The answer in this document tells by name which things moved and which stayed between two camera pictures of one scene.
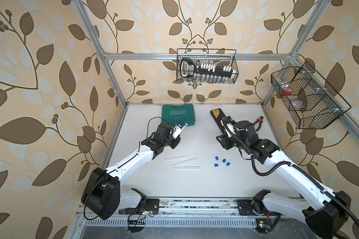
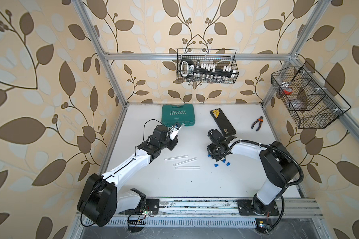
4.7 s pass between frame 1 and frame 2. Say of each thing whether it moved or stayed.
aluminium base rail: stayed
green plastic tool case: stayed
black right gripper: moved
